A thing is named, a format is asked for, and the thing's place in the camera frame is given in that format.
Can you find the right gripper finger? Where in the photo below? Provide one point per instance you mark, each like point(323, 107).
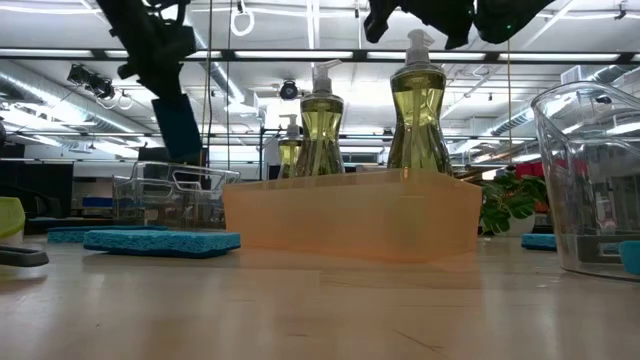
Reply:
point(382, 15)

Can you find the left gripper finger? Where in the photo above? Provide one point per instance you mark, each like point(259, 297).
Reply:
point(162, 82)

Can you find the yellow-green pump soap bottle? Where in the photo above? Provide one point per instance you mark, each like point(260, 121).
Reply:
point(289, 150)
point(321, 135)
point(417, 125)

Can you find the blue dish brush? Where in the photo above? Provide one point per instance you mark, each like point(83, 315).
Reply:
point(631, 257)

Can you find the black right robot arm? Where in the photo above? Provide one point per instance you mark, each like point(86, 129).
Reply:
point(515, 20)

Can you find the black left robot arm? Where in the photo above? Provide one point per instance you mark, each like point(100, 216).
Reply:
point(130, 12)

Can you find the black monitor screen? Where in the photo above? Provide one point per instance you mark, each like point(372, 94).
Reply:
point(150, 155)

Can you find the LED light bar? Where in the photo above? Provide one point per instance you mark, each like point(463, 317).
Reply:
point(280, 54)

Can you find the clear plastic bin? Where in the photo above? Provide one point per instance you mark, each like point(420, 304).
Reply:
point(585, 175)
point(175, 195)

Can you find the black cabinet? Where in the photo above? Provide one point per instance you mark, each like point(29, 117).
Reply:
point(35, 190)

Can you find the red background object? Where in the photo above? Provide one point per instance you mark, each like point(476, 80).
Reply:
point(532, 170)

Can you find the green potted plant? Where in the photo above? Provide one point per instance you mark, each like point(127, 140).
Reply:
point(512, 200)

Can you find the orange cloth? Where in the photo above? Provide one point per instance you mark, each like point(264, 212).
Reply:
point(355, 215)

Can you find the black mounted camera device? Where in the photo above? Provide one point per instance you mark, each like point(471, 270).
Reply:
point(90, 82)
point(288, 90)

